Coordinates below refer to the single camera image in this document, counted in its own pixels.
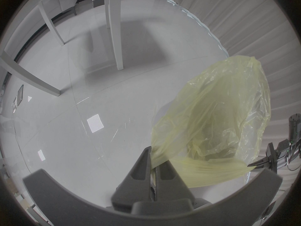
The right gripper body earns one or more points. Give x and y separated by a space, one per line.
272 159

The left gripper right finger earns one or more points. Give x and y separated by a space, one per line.
171 185

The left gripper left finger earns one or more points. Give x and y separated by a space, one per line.
137 180

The yellow plastic bag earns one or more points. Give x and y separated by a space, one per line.
223 102

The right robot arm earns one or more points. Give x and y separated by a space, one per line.
295 126

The beige curtain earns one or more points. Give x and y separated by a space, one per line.
247 27

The white chair grey padding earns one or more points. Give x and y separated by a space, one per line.
115 32

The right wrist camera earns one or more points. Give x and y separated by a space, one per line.
283 147

